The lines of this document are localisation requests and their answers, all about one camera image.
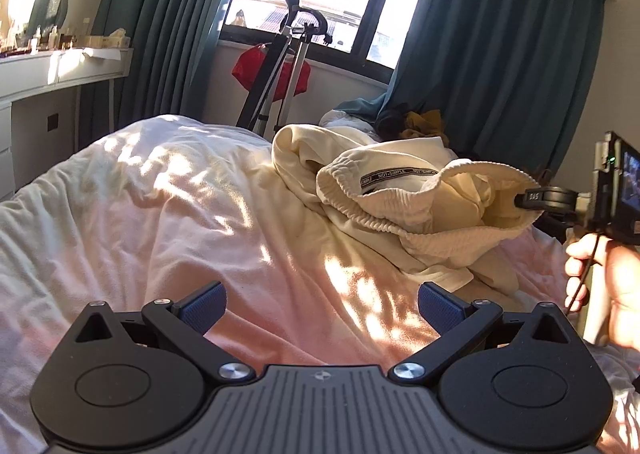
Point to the red bag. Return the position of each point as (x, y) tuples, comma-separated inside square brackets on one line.
[(247, 66)]

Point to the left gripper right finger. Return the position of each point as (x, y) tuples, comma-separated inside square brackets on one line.
[(462, 327)]

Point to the right teal curtain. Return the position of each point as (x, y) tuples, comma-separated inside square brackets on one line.
[(509, 77)]

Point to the teal curtain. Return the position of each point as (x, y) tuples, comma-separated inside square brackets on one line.
[(509, 77), (174, 42)]

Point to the dark navy garment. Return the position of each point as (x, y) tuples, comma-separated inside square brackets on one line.
[(390, 123)]

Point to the cream zip-up jacket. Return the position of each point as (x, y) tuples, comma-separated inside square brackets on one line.
[(436, 217)]

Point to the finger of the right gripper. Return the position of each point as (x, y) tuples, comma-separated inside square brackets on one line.
[(547, 198)]

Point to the white dresser desk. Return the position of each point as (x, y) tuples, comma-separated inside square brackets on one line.
[(40, 100)]

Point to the person's right hand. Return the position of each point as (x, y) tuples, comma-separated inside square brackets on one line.
[(620, 265)]

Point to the black window frame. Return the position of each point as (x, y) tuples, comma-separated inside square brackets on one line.
[(365, 9)]

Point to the mustard yellow garment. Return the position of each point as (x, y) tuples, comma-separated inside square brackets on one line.
[(425, 125)]

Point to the pink and blue duvet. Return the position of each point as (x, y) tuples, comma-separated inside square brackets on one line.
[(168, 205)]

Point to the left teal curtain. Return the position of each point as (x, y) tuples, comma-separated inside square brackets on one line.
[(174, 42)]

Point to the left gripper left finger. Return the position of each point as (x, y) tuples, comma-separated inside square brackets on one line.
[(181, 326)]

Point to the black and silver tripod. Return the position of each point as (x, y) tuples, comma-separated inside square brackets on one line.
[(277, 72)]

